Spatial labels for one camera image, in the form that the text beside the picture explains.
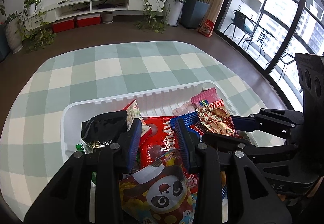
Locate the gold foil snack packet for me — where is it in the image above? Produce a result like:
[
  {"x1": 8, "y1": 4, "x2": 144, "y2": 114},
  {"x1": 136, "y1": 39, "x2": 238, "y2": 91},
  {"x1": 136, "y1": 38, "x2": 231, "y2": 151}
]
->
[{"x1": 196, "y1": 100, "x2": 242, "y2": 138}]

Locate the blue yellow cake package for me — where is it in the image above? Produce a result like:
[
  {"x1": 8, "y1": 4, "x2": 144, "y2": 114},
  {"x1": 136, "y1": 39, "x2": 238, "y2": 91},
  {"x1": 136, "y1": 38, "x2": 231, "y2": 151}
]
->
[{"x1": 170, "y1": 112, "x2": 205, "y2": 142}]

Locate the pink wafer snack bar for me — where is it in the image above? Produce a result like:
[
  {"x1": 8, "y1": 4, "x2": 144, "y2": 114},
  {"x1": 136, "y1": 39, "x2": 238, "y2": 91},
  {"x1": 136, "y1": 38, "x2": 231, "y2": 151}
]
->
[{"x1": 191, "y1": 88, "x2": 220, "y2": 108}]

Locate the green clear nut bag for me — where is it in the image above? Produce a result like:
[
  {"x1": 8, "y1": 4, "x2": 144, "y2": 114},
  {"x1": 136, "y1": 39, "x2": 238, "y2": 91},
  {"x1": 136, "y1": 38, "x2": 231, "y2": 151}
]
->
[{"x1": 75, "y1": 143, "x2": 97, "y2": 187}]

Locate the red Mylikes snack bag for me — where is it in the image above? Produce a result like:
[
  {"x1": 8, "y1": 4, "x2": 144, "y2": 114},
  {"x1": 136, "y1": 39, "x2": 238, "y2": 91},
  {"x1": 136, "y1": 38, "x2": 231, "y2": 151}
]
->
[{"x1": 137, "y1": 116, "x2": 200, "y2": 194}]

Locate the panda print snack bag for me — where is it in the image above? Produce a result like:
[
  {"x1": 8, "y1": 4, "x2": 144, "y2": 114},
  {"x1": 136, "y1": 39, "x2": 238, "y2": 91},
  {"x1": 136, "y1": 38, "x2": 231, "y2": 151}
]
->
[{"x1": 119, "y1": 149, "x2": 195, "y2": 223}]

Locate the long black snack package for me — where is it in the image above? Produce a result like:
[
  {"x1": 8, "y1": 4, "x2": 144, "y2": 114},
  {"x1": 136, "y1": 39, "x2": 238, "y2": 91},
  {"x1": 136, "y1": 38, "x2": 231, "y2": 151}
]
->
[{"x1": 81, "y1": 110, "x2": 127, "y2": 152}]

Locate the red white heart candy bag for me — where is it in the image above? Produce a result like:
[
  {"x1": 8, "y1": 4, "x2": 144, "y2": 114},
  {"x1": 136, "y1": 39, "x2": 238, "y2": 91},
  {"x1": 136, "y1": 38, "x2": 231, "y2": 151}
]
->
[{"x1": 124, "y1": 99, "x2": 151, "y2": 141}]

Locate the pale pink snack packet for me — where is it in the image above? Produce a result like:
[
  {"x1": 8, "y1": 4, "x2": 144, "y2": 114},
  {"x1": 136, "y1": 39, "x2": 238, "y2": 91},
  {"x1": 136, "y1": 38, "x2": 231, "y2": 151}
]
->
[{"x1": 173, "y1": 101, "x2": 195, "y2": 116}]

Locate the green checkered tablecloth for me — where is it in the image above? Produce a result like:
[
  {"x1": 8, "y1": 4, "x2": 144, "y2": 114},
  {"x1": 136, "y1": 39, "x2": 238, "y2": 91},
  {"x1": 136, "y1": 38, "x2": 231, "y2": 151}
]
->
[{"x1": 1, "y1": 41, "x2": 264, "y2": 219}]

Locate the white plastic tray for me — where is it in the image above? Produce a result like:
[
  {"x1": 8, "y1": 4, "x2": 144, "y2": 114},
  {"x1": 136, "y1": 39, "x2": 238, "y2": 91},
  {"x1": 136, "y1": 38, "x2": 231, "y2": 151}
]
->
[{"x1": 60, "y1": 80, "x2": 257, "y2": 224}]

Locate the black balcony table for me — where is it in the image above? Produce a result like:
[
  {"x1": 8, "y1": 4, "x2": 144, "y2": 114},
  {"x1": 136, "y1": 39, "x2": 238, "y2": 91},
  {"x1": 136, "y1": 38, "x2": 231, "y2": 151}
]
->
[{"x1": 243, "y1": 21, "x2": 276, "y2": 58}]

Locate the black balcony chair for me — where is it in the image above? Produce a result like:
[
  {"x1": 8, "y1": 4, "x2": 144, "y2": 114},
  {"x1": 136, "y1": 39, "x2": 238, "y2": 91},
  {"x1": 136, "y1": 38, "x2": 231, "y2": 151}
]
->
[{"x1": 222, "y1": 10, "x2": 256, "y2": 45}]

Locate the red gift box on floor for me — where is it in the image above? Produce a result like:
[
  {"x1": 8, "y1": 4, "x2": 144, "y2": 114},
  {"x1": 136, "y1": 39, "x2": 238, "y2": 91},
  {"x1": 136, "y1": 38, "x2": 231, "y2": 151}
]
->
[{"x1": 198, "y1": 20, "x2": 214, "y2": 38}]

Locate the trailing plant right of console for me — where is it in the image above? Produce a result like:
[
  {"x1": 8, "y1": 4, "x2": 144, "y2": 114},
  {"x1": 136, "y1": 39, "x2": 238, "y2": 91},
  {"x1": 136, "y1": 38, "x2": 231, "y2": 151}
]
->
[{"x1": 136, "y1": 0, "x2": 165, "y2": 33}]

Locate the plant in white pot right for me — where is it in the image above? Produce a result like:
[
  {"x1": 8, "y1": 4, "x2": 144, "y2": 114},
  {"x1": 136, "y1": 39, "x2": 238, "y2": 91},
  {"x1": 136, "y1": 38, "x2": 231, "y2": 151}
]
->
[{"x1": 163, "y1": 0, "x2": 186, "y2": 27}]

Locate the white tv console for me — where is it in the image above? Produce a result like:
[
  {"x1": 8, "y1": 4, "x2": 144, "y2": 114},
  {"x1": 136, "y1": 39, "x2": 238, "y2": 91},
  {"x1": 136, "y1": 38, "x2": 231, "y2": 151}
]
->
[{"x1": 37, "y1": 0, "x2": 166, "y2": 23}]

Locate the small round pot under console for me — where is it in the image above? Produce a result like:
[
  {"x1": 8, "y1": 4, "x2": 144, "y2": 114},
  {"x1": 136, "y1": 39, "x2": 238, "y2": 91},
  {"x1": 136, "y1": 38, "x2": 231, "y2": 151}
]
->
[{"x1": 101, "y1": 12, "x2": 113, "y2": 24}]

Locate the trailing pothos plant on console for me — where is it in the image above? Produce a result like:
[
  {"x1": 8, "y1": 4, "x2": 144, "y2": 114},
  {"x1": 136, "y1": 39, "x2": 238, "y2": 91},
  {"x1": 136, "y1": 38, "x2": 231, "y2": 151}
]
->
[{"x1": 19, "y1": 0, "x2": 56, "y2": 52}]

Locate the red storage box left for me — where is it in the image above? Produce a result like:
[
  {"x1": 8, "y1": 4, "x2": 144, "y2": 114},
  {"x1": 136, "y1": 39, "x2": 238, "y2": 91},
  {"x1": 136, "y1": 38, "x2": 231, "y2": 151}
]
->
[{"x1": 52, "y1": 18, "x2": 75, "y2": 33}]

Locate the red storage box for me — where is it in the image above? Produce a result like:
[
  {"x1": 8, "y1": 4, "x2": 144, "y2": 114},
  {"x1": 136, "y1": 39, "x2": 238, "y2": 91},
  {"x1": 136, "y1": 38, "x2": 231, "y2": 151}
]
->
[
  {"x1": 76, "y1": 14, "x2": 101, "y2": 27},
  {"x1": 52, "y1": 18, "x2": 75, "y2": 33}
]

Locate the red storage box right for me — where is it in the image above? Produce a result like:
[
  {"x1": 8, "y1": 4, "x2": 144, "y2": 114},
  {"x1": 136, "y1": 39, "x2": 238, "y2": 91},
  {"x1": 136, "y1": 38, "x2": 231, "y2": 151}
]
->
[{"x1": 76, "y1": 14, "x2": 101, "y2": 27}]

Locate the plant in white ribbed pot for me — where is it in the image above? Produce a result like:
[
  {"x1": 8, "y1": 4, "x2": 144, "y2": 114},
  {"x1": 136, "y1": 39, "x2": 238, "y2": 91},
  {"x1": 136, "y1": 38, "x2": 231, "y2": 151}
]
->
[{"x1": 4, "y1": 11, "x2": 23, "y2": 54}]

